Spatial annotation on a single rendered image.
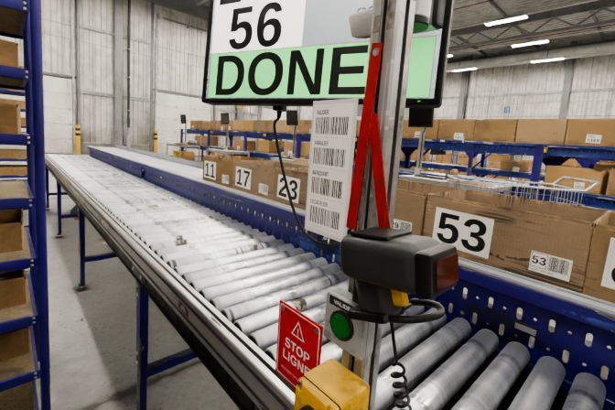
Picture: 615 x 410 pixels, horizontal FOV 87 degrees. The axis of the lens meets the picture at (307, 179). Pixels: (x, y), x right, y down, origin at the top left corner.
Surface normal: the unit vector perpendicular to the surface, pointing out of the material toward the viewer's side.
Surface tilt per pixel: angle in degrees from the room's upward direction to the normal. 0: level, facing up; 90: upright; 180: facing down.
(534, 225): 90
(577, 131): 90
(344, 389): 0
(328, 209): 90
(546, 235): 90
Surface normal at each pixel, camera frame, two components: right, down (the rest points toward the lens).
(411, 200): -0.73, 0.03
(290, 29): -0.46, 0.00
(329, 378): 0.07, -0.99
